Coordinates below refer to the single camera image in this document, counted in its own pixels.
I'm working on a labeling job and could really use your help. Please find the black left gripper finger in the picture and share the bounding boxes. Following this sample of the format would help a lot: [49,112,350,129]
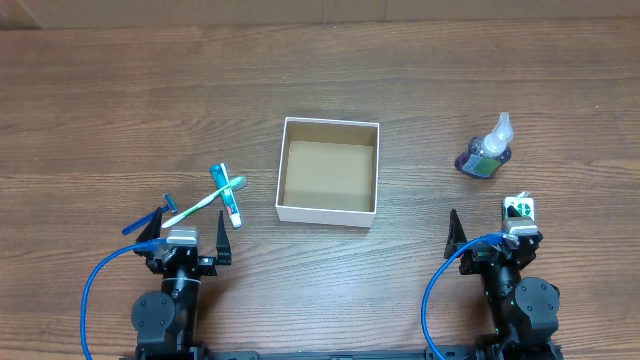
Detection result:
[134,207,163,255]
[216,210,232,266]

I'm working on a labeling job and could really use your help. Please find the blue disposable razor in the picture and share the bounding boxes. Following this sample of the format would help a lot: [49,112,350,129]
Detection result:
[121,193,178,236]

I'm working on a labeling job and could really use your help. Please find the white cardboard box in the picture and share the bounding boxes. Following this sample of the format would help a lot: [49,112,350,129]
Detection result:
[275,117,380,228]

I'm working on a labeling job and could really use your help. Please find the green white toothbrush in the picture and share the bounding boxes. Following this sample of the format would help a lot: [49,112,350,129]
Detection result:
[161,176,247,229]

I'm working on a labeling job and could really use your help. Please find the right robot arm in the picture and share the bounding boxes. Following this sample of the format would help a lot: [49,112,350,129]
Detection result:
[444,206,563,360]

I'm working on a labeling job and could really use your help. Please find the purple soap pump bottle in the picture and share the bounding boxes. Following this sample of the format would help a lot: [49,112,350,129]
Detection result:
[454,112,514,179]

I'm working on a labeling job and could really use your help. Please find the green white soap packet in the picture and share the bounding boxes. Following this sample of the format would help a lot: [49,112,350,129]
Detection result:
[502,191,535,220]

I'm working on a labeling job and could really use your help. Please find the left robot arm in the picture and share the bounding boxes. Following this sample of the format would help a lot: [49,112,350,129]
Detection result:
[131,210,232,360]

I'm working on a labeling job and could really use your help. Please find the teal toothpaste tube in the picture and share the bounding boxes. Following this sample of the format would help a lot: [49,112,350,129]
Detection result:
[209,163,243,229]

